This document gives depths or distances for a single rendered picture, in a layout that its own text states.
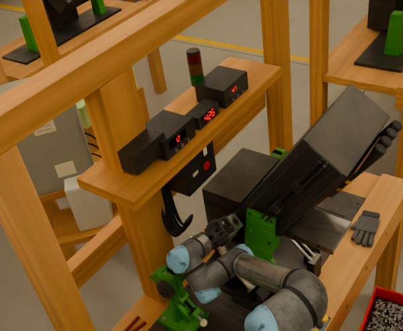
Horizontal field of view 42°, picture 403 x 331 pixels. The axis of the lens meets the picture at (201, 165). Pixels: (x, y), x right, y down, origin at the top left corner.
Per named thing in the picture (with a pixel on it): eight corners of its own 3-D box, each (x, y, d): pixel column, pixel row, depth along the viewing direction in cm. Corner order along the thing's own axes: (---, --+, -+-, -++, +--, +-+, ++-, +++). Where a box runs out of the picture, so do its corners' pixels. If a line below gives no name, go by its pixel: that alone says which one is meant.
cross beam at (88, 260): (265, 106, 252) (265, 90, 246) (70, 297, 174) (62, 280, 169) (256, 104, 255) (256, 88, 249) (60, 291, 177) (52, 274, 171)
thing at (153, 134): (168, 149, 169) (164, 131, 165) (138, 176, 160) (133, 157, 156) (151, 144, 173) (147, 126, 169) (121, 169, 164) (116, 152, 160)
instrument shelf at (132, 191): (282, 75, 210) (281, 66, 207) (136, 212, 156) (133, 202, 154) (229, 64, 223) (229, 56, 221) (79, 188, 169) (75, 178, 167)
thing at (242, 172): (284, 219, 230) (281, 158, 210) (248, 265, 212) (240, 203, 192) (248, 206, 240) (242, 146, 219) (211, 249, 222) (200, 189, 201)
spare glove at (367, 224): (356, 211, 228) (357, 207, 227) (381, 217, 224) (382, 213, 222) (345, 243, 215) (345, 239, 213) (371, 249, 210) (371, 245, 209)
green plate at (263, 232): (281, 258, 194) (286, 209, 184) (270, 268, 187) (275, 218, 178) (254, 247, 200) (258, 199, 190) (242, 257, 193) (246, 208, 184)
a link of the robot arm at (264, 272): (340, 267, 126) (235, 234, 169) (307, 292, 122) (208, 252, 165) (355, 307, 129) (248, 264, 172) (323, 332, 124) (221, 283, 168)
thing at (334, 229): (351, 227, 194) (351, 221, 192) (332, 255, 185) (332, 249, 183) (260, 196, 215) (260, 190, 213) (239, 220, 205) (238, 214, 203)
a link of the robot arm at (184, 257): (174, 280, 159) (159, 256, 160) (194, 265, 167) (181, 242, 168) (190, 271, 154) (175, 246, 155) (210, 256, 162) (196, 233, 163)
